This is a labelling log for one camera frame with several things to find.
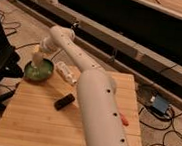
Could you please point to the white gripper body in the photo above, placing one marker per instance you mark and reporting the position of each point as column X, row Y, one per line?
column 37, row 58

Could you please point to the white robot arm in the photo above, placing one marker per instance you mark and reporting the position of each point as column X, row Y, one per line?
column 96, row 90

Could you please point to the green ceramic bowl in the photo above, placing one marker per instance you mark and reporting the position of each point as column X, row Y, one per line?
column 44, row 72

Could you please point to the black rectangular block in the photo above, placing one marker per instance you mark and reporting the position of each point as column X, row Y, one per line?
column 64, row 101

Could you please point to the wooden board table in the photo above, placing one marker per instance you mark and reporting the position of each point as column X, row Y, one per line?
column 30, row 119

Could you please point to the orange toy carrot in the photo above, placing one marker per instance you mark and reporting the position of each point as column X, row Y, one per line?
column 124, row 120

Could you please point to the blue electronic box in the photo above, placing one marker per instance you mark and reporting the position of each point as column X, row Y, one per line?
column 159, row 104

